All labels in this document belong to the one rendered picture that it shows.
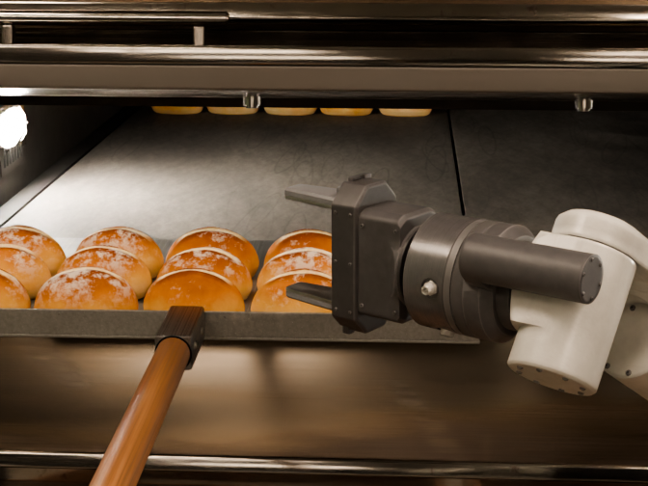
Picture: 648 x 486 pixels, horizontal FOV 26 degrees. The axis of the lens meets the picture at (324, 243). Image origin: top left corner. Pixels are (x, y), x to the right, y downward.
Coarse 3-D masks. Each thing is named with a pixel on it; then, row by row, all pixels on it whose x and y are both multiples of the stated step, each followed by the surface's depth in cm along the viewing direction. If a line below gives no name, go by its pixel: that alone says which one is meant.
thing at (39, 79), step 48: (192, 96) 160; (240, 96) 158; (288, 96) 156; (336, 96) 155; (384, 96) 153; (432, 96) 151; (480, 96) 150; (528, 96) 148; (576, 96) 147; (624, 96) 146
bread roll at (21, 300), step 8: (0, 272) 136; (0, 280) 135; (8, 280) 135; (16, 280) 136; (0, 288) 135; (8, 288) 135; (16, 288) 136; (24, 288) 137; (0, 296) 134; (8, 296) 135; (16, 296) 135; (24, 296) 136; (0, 304) 134; (8, 304) 135; (16, 304) 135; (24, 304) 136
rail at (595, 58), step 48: (0, 48) 142; (48, 48) 141; (96, 48) 141; (144, 48) 141; (192, 48) 141; (240, 48) 140; (288, 48) 140; (336, 48) 140; (384, 48) 140; (432, 48) 139; (480, 48) 139; (528, 48) 139; (576, 48) 138; (624, 48) 138
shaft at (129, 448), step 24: (168, 360) 118; (144, 384) 112; (168, 384) 114; (144, 408) 107; (168, 408) 112; (120, 432) 103; (144, 432) 104; (120, 456) 98; (144, 456) 101; (96, 480) 95; (120, 480) 95
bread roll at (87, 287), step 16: (64, 272) 136; (80, 272) 135; (96, 272) 135; (112, 272) 136; (48, 288) 135; (64, 288) 134; (80, 288) 134; (96, 288) 134; (112, 288) 135; (128, 288) 136; (48, 304) 134; (64, 304) 134; (80, 304) 134; (96, 304) 134; (112, 304) 134; (128, 304) 135
